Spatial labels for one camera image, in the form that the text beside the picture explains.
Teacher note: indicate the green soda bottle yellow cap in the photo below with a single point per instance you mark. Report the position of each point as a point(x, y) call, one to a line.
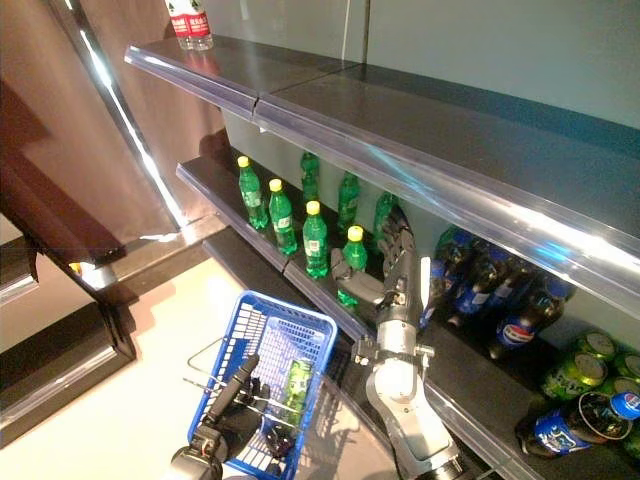
point(316, 245)
point(252, 200)
point(282, 220)
point(355, 240)

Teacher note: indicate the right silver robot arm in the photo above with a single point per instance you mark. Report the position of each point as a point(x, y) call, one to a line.
point(400, 390)

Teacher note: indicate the green soda can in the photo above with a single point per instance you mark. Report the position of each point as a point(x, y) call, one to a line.
point(627, 365)
point(575, 375)
point(597, 345)
point(622, 387)

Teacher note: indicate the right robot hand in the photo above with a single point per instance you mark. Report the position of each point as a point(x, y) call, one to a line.
point(400, 295)

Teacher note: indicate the blue plastic shopping basket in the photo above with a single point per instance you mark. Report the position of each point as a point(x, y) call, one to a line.
point(287, 307)

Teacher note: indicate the dark display shelf unit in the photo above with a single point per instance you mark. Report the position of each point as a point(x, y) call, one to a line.
point(50, 380)

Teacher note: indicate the water bottle red label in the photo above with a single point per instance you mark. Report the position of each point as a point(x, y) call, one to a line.
point(200, 25)
point(180, 25)

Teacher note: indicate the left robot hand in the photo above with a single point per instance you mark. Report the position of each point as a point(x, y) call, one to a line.
point(235, 425)

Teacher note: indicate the grey metal store shelf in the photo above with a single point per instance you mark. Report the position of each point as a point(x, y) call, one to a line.
point(475, 360)

